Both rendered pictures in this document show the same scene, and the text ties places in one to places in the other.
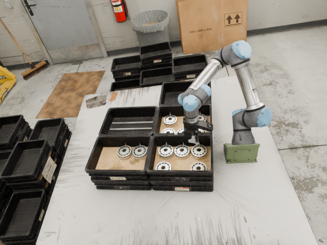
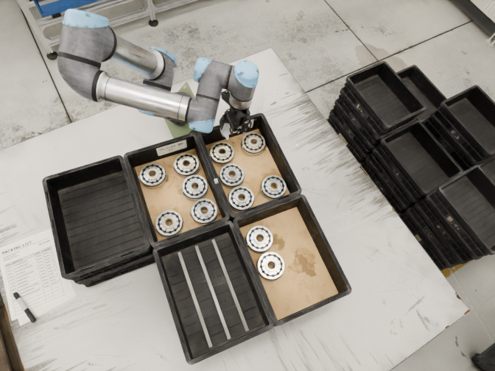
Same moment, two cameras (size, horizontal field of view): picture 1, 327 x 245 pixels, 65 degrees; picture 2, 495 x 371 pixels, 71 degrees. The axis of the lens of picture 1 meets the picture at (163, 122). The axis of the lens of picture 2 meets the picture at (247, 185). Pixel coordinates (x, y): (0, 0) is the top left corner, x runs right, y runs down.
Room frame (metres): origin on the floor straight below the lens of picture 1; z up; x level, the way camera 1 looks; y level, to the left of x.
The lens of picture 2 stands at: (1.49, 0.40, 2.15)
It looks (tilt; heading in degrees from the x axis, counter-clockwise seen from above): 66 degrees down; 223
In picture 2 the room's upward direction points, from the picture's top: 11 degrees clockwise
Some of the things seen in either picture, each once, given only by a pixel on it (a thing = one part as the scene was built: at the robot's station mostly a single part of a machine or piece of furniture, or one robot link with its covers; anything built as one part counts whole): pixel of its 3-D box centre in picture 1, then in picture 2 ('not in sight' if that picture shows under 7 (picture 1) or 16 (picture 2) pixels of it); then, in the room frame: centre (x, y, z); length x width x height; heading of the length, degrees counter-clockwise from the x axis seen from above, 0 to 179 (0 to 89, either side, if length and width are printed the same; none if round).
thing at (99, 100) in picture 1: (96, 101); not in sight; (2.03, 0.60, 0.71); 0.22 x 0.19 x 0.01; 83
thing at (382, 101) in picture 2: not in sight; (370, 115); (-0.04, -0.09, 0.37); 0.40 x 0.30 x 0.45; 82
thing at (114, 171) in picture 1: (119, 153); (290, 255); (1.13, 0.32, 0.92); 0.40 x 0.30 x 0.02; 75
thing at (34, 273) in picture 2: not in sight; (32, 274); (1.93, -0.24, 0.70); 0.33 x 0.23 x 0.01; 83
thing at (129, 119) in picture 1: (131, 126); (211, 288); (1.42, 0.24, 0.87); 0.40 x 0.30 x 0.11; 75
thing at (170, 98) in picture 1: (186, 98); (99, 217); (1.60, -0.22, 0.87); 0.40 x 0.30 x 0.11; 75
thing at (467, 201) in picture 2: not in sight; (457, 220); (0.06, 0.70, 0.37); 0.40 x 0.30 x 0.45; 83
